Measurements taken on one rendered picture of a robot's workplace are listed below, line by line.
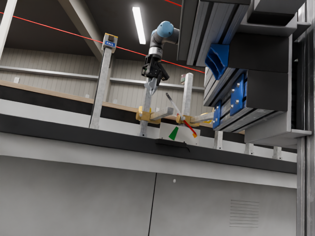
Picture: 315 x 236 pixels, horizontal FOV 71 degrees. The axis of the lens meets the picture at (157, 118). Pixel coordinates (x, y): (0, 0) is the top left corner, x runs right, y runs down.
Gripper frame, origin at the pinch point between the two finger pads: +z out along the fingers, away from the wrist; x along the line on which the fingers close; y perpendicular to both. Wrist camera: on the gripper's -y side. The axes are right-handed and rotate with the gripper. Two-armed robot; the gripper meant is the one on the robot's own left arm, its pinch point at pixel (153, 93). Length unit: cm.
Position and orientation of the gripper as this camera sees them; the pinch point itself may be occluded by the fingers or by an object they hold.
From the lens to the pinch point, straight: 120.6
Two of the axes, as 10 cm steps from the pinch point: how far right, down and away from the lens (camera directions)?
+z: -1.3, 9.7, -1.9
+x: 6.5, -0.6, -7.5
